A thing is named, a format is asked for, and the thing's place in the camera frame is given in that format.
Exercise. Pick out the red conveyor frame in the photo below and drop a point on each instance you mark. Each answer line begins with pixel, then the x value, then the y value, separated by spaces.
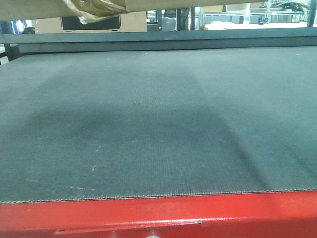
pixel 257 215

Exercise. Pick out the brown cardboard carton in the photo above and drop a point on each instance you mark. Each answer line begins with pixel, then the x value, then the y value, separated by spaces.
pixel 91 11

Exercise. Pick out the dark grey conveyor belt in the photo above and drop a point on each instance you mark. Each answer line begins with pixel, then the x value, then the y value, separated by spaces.
pixel 98 125

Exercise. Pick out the grey far conveyor rail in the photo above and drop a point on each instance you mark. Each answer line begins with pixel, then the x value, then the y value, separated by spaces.
pixel 160 41

